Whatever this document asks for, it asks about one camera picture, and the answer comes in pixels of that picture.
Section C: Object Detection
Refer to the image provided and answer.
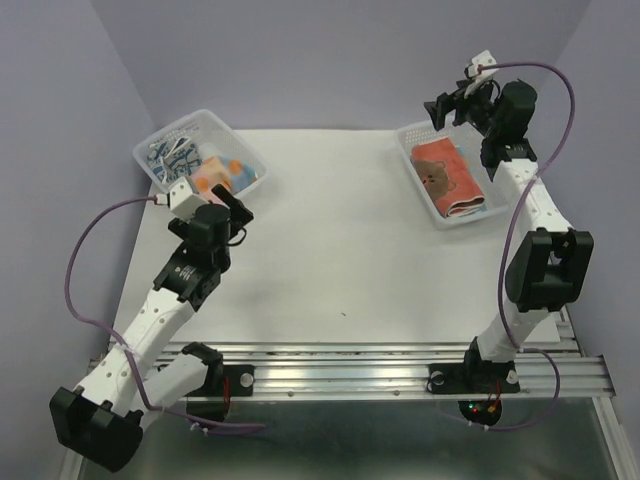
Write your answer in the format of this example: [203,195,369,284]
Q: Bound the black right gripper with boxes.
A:
[424,77,501,139]

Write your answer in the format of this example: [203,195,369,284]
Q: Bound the pastel orange dot towel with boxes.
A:
[191,156,258,204]

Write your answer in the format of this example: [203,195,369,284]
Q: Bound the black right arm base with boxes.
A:
[427,361,520,396]

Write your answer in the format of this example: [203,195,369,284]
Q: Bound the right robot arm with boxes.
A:
[425,79,594,390]

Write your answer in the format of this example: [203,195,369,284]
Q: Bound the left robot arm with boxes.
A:
[49,178,259,472]

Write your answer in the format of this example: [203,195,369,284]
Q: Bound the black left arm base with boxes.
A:
[189,363,255,398]

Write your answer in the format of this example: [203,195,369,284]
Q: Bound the white basket with towels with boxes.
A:
[133,109,268,198]

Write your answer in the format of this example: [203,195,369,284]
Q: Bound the small patterned towels in basket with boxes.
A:
[146,136,203,185]

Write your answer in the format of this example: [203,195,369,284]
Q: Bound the white empty plastic basket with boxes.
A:
[394,114,509,230]

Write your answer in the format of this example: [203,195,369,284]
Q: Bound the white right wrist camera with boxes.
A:
[464,50,498,98]

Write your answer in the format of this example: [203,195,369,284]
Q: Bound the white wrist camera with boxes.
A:
[464,50,498,98]
[166,177,207,222]

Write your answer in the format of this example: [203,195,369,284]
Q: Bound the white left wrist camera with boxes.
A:
[166,177,207,222]

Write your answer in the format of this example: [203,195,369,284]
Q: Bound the aluminium mounting rail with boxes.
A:
[216,341,615,402]

